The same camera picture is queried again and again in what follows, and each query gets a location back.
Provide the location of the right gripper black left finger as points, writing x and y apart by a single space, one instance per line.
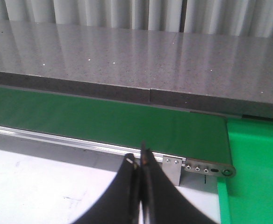
119 204

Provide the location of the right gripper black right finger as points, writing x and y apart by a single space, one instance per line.
162 203

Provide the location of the grey right conveyor end plate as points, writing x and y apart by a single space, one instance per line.
210 168

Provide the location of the green conveyor belt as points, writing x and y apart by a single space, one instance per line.
189 134

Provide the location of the green plastic bin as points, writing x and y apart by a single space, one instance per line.
247 198

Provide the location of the grey stone counter shelf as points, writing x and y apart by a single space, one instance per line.
209 73

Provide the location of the white pleated curtain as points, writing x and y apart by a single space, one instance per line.
225 17

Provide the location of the steel right support bracket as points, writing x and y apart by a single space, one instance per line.
171 166

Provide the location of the aluminium conveyor side rail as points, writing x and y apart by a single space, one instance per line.
58 148

